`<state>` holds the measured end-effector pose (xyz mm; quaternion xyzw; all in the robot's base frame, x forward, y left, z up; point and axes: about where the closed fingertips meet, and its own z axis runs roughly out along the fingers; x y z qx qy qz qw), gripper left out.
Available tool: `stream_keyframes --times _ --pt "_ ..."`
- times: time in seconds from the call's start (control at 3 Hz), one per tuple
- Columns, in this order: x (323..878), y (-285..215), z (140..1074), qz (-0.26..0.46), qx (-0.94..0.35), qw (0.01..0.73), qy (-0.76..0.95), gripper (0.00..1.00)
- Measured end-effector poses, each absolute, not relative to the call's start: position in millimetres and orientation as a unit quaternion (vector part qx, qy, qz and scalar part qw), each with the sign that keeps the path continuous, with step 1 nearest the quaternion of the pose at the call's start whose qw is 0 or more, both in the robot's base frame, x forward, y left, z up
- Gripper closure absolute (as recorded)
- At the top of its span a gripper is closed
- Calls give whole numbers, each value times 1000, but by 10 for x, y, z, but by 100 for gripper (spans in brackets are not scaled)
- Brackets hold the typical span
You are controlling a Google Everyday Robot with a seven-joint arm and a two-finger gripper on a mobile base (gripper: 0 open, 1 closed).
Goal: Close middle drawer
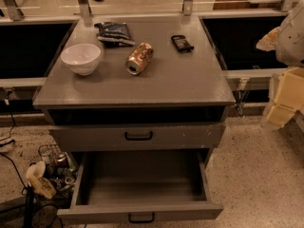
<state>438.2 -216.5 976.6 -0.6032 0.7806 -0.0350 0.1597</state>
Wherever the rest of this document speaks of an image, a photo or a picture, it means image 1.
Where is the grey drawer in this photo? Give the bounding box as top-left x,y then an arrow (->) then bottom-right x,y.
58,150 -> 223,224
49,123 -> 225,152

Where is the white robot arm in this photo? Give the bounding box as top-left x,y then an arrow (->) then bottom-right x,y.
256,0 -> 304,130

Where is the grey top drawer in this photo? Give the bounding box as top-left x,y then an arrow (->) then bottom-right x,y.
49,123 -> 225,152

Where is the grey drawer cabinet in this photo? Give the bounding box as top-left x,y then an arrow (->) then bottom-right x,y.
32,15 -> 237,169

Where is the black snack packet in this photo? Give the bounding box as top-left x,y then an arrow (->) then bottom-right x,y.
171,35 -> 194,53

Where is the gold soda can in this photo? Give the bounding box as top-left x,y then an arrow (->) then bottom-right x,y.
125,43 -> 154,75

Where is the white bowl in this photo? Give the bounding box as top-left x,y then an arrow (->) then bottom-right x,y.
61,44 -> 101,76

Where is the yellow bottle on floor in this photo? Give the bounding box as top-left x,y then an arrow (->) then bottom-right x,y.
26,161 -> 56,200

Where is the wire basket with clutter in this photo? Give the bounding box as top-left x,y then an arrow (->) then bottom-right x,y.
38,144 -> 77,192

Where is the black floor cable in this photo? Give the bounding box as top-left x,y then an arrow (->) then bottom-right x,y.
0,104 -> 65,228

